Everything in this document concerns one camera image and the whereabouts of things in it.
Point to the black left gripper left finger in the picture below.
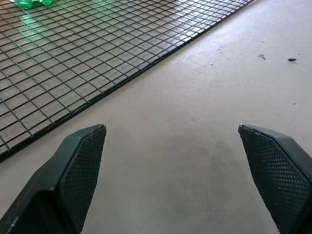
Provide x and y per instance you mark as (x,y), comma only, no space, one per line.
(61,180)

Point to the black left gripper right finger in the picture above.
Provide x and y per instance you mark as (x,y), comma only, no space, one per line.
(278,175)

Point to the green plastic object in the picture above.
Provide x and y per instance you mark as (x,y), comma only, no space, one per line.
(34,3)

